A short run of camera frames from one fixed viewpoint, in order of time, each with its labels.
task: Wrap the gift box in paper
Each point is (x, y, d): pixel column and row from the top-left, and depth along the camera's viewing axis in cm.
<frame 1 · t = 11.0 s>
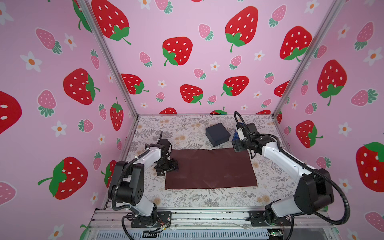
left hand: (172, 171, 89), fingers open
right hand: (240, 141, 88), fingers open
dark red wrapping paper: (205, 168, 97), on the table
dark navy gift box: (217, 134, 104), point 6 cm above the table

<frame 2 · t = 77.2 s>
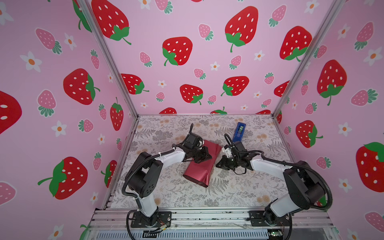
left hand: (213, 157, 87), fingers closed
right hand: (214, 165, 87), fingers closed
dark red wrapping paper: (199, 173, 85), point 7 cm above the table
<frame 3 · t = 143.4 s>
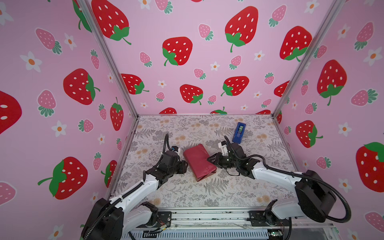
left hand: (185, 163, 85), fingers open
right hand: (206, 160, 81), fingers open
dark red wrapping paper: (201, 165, 88), point 7 cm above the table
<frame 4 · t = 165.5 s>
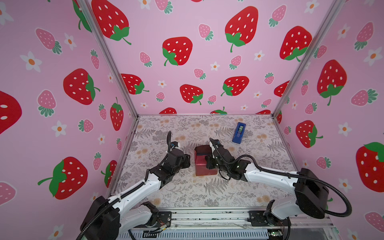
left hand: (188, 156, 83), fingers open
right hand: (203, 158, 82), fingers closed
